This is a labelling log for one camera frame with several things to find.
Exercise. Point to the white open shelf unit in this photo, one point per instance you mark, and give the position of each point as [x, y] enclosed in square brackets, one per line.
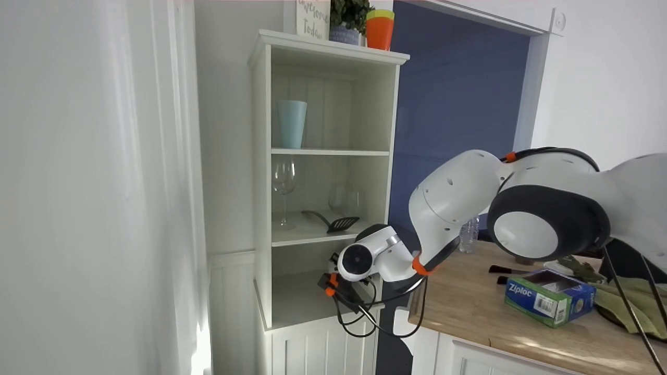
[262, 174]

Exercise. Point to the clear wine glass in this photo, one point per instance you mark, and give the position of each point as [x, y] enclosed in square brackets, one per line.
[284, 180]

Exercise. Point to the white panelled door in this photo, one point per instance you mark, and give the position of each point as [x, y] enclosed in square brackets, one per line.
[314, 350]

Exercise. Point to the white counter cabinet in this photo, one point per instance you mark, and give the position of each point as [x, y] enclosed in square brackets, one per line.
[459, 357]

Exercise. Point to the white framed sign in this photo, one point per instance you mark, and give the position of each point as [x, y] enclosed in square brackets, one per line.
[312, 18]

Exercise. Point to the clear glass tumbler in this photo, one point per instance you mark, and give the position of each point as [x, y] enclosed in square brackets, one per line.
[345, 200]

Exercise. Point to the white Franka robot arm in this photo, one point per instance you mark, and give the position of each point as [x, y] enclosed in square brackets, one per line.
[556, 200]

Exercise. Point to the potted green plant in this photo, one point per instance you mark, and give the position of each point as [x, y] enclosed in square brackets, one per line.
[348, 18]

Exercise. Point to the black tongs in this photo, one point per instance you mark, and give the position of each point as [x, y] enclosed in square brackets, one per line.
[507, 271]

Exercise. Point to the green checkered cloth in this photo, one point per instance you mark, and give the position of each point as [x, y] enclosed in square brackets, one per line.
[637, 299]

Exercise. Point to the white door frame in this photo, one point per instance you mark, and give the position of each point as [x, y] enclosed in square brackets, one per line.
[542, 70]

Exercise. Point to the small clear glass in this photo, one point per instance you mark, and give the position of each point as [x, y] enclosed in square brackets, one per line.
[468, 237]

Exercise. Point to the orange plastic cup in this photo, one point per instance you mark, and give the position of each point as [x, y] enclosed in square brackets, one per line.
[380, 31]

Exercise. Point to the green blue Ziploc box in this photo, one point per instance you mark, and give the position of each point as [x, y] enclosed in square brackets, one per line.
[549, 299]

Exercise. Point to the black camera stand pole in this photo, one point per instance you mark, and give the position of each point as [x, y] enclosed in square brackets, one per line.
[392, 350]

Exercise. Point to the teal plastic cup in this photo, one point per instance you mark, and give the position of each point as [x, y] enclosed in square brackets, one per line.
[293, 126]

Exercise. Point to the black spatula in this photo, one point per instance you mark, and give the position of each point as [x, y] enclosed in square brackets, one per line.
[341, 223]

